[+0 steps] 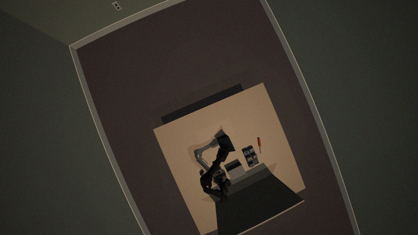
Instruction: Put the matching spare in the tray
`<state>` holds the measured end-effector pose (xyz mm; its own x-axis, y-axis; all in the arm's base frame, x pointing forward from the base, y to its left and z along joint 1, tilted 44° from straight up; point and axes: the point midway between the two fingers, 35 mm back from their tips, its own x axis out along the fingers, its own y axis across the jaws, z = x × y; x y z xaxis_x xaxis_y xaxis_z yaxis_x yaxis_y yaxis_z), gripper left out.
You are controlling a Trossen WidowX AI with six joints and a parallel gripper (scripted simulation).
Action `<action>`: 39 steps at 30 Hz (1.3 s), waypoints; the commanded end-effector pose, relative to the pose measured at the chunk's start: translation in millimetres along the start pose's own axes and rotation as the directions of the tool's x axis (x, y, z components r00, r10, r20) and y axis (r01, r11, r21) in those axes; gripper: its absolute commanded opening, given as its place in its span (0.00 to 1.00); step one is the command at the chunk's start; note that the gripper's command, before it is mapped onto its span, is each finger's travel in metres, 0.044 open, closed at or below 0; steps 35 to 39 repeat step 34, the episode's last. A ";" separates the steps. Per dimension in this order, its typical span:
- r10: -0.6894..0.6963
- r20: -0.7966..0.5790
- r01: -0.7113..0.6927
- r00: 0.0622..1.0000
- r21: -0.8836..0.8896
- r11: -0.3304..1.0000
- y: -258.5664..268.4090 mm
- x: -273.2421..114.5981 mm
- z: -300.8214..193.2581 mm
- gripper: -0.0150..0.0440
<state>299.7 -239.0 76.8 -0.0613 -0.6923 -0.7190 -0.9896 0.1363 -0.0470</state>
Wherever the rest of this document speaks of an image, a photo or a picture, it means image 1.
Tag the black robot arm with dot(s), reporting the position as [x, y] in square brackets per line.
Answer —
[206, 178]

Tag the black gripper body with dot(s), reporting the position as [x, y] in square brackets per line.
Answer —
[219, 178]

